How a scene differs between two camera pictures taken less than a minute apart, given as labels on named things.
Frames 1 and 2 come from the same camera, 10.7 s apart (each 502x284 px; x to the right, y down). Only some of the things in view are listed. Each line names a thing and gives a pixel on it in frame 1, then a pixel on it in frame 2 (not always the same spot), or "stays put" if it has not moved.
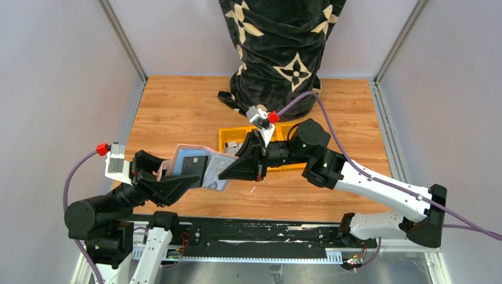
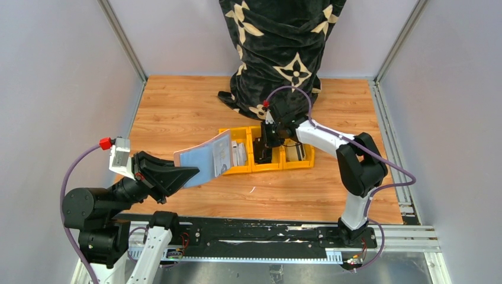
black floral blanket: [279, 47] stays put
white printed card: [212, 180] -> [222, 155]
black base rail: [234, 239] stays put
